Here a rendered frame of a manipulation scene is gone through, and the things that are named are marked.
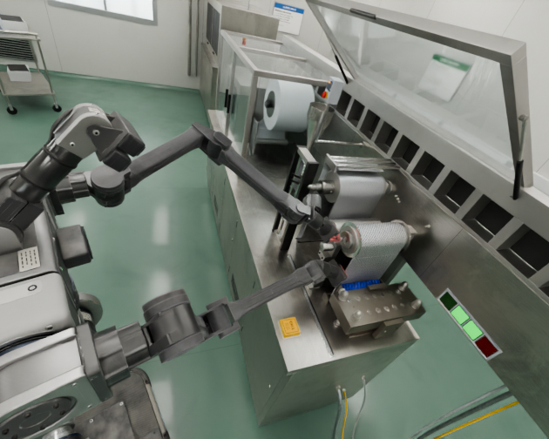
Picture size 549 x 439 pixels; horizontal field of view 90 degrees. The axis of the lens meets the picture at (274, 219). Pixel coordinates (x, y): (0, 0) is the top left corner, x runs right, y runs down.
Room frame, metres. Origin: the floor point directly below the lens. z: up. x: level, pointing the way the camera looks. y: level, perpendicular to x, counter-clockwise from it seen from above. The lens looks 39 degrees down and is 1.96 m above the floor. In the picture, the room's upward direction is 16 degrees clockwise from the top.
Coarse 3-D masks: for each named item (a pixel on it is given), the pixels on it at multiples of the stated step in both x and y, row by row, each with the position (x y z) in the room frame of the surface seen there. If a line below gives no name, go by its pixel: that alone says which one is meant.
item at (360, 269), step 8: (376, 256) 0.87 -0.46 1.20; (384, 256) 0.89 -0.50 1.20; (392, 256) 0.91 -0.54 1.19; (352, 264) 0.82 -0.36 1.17; (360, 264) 0.84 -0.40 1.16; (368, 264) 0.86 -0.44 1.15; (376, 264) 0.89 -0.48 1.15; (384, 264) 0.91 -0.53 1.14; (352, 272) 0.84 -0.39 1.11; (360, 272) 0.86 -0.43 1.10; (368, 272) 0.88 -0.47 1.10; (376, 272) 0.90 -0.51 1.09; (344, 280) 0.83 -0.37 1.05; (352, 280) 0.85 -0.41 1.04; (360, 280) 0.87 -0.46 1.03
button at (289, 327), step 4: (280, 320) 0.64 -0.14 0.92; (284, 320) 0.64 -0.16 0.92; (288, 320) 0.65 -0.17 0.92; (292, 320) 0.65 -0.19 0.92; (280, 324) 0.63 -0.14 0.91; (284, 324) 0.62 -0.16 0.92; (288, 324) 0.63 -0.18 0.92; (292, 324) 0.63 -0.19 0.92; (296, 324) 0.64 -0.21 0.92; (284, 328) 0.60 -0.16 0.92; (288, 328) 0.61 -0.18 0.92; (292, 328) 0.61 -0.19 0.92; (296, 328) 0.62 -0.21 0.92; (284, 332) 0.59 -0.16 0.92; (288, 332) 0.59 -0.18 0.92; (292, 332) 0.60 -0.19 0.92; (296, 332) 0.60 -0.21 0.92; (300, 332) 0.61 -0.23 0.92; (284, 336) 0.58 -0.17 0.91; (288, 336) 0.59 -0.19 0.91
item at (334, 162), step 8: (328, 160) 1.12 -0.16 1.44; (336, 160) 1.12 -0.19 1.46; (344, 160) 1.14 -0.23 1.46; (352, 160) 1.16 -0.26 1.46; (360, 160) 1.23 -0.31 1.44; (368, 160) 1.23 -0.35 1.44; (376, 160) 1.26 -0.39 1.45; (384, 160) 1.28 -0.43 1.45; (336, 168) 1.07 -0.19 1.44; (344, 168) 1.10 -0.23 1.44; (352, 168) 1.12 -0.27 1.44; (360, 168) 1.15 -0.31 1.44; (368, 168) 1.15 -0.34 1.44; (376, 168) 1.17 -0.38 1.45; (384, 168) 1.19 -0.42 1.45; (392, 168) 1.21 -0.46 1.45
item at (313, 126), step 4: (308, 120) 1.52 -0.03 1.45; (312, 120) 1.50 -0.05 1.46; (308, 124) 1.52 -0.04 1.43; (312, 124) 1.50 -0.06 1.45; (316, 124) 1.50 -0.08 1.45; (320, 124) 1.50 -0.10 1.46; (324, 124) 1.50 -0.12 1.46; (328, 124) 1.53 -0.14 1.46; (308, 128) 1.52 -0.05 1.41; (312, 128) 1.51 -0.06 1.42; (316, 128) 1.50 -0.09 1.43; (324, 128) 1.53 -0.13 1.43; (308, 132) 1.53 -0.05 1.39; (312, 132) 1.52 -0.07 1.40; (316, 132) 1.51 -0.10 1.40; (308, 136) 1.53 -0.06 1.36; (312, 136) 1.52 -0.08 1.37; (308, 140) 1.54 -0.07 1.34; (312, 140) 1.53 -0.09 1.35; (308, 144) 1.54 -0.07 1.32; (312, 144) 1.54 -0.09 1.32; (308, 148) 1.54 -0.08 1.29; (312, 148) 1.56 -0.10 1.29
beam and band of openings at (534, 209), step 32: (320, 64) 2.18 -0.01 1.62; (352, 96) 1.74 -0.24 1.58; (384, 128) 1.46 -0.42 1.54; (416, 128) 1.27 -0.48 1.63; (416, 160) 1.19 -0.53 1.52; (448, 160) 1.07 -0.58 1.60; (480, 160) 1.00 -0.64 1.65; (448, 192) 1.08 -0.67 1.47; (480, 192) 0.92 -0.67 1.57; (512, 192) 0.85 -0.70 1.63; (480, 224) 0.92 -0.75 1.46; (512, 224) 0.79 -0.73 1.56; (544, 224) 0.74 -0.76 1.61; (512, 256) 0.77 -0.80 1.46; (544, 256) 0.74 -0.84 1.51; (544, 288) 0.64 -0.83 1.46
